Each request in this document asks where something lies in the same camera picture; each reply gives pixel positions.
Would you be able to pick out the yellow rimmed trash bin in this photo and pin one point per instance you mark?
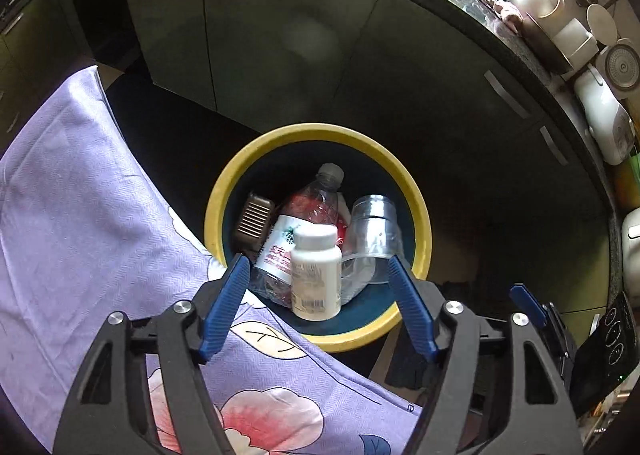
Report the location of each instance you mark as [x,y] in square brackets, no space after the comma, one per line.
[320,135]

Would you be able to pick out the black flat pan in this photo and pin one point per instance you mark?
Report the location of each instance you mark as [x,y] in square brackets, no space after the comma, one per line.
[547,47]

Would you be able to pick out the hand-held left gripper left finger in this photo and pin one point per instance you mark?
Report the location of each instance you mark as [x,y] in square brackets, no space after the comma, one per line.
[220,310]

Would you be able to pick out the clear plastic water bottle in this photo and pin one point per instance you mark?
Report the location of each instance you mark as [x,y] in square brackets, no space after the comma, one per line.
[280,235]

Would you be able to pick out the small white plastic bottle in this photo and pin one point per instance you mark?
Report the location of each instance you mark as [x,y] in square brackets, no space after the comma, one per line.
[316,275]

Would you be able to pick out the green kitchen cabinets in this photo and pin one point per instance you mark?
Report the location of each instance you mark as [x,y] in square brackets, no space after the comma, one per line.
[280,35]

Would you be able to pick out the white countertop appliance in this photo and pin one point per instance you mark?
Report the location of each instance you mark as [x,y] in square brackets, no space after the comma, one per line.
[631,250]

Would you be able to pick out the brown ribbed tray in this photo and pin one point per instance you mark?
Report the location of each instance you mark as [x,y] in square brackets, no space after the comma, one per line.
[252,222]

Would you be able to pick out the clear plastic cup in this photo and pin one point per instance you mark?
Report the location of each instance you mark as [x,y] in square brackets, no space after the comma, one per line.
[375,225]

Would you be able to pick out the white square container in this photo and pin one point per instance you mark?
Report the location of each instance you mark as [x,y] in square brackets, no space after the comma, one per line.
[575,40]

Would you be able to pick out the white rice cooker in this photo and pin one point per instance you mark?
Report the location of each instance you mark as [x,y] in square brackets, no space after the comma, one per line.
[605,120]

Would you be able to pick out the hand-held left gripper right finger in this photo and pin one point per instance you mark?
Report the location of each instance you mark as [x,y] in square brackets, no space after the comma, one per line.
[412,310]

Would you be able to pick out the green plastic container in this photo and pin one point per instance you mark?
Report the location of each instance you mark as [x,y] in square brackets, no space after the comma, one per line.
[629,182]

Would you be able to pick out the purple floral tablecloth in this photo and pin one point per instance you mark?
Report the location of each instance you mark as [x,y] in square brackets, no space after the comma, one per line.
[90,215]

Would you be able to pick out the round white lid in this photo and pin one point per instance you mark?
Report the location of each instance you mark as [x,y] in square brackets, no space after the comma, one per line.
[602,22]

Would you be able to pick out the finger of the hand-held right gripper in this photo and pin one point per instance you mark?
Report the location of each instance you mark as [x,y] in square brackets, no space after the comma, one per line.
[527,302]

